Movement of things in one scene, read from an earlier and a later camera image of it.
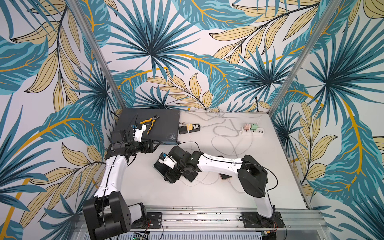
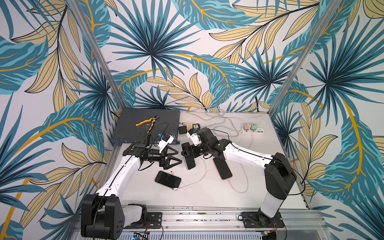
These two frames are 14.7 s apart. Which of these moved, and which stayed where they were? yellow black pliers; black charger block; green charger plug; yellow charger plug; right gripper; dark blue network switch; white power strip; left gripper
Moved: right gripper; left gripper
Stayed: black charger block; white power strip; yellow black pliers; yellow charger plug; green charger plug; dark blue network switch
